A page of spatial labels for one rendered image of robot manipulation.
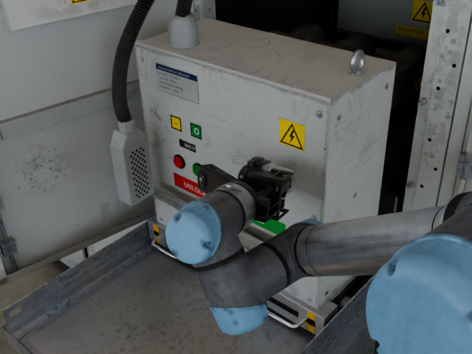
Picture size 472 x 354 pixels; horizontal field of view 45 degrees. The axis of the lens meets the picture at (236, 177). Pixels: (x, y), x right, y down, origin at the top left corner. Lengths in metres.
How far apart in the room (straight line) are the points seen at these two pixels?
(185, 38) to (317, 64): 0.28
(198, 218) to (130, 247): 0.75
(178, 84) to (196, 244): 0.51
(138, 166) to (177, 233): 0.52
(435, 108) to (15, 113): 0.89
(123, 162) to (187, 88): 0.22
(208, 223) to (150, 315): 0.61
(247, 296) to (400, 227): 0.24
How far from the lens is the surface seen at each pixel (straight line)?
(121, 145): 1.23
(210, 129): 1.16
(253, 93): 1.04
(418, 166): 1.24
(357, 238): 0.73
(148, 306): 1.35
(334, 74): 1.05
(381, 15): 1.89
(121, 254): 1.47
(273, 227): 1.16
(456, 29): 1.11
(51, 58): 1.36
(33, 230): 1.51
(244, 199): 0.84
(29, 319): 1.39
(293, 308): 1.24
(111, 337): 1.30
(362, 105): 1.05
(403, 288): 0.47
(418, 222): 0.67
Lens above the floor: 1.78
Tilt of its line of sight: 32 degrees down
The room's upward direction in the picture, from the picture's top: 2 degrees counter-clockwise
